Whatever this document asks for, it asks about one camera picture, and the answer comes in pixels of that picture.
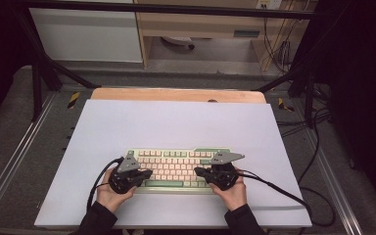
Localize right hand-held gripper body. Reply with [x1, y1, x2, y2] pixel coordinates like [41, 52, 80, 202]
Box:
[207, 152, 246, 192]

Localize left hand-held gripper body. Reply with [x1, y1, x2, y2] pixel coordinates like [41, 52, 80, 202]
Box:
[108, 155, 145, 196]

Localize cream pink green keyboard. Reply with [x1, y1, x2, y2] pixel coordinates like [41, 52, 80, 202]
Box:
[124, 147, 233, 196]

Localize person's left hand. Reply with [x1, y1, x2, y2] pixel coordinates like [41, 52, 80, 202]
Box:
[96, 167, 138, 214]

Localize person's right hand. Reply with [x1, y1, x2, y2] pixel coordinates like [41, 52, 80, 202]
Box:
[209, 167, 249, 212]

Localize white table board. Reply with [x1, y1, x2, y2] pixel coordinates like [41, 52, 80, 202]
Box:
[33, 99, 313, 229]

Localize wooden table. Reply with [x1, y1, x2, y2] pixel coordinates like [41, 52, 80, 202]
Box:
[90, 87, 267, 105]

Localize yellow black floor tape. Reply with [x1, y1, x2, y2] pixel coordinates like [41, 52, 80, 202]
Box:
[276, 97, 296, 113]
[67, 91, 81, 110]

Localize office chair base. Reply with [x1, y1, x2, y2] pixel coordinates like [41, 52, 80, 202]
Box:
[160, 35, 196, 51]

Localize light wooden office desk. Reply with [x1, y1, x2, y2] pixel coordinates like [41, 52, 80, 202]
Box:
[133, 0, 317, 71]

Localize white cabinet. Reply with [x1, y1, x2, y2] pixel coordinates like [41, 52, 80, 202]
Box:
[28, 7, 144, 64]

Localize left hand-held gripper black cable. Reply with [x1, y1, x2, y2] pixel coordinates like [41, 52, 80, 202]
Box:
[86, 157, 125, 212]

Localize hand-held gripper black cable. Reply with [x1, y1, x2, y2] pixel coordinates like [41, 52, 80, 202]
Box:
[86, 157, 125, 212]
[237, 169, 337, 228]

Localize right hand-held gripper black cable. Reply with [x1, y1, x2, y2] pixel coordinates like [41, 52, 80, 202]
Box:
[237, 169, 337, 228]

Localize black floor cables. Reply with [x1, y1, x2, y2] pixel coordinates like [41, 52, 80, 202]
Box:
[275, 82, 333, 185]

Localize aluminium floor rail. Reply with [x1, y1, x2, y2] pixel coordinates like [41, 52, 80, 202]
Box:
[302, 128, 364, 235]
[0, 92, 59, 224]

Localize hanging cable bundle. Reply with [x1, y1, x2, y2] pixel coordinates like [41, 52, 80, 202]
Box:
[262, 14, 296, 73]

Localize black metal frame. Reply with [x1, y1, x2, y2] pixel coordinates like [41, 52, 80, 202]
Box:
[11, 0, 329, 122]

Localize white wall socket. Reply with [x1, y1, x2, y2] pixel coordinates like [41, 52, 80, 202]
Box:
[256, 0, 283, 11]

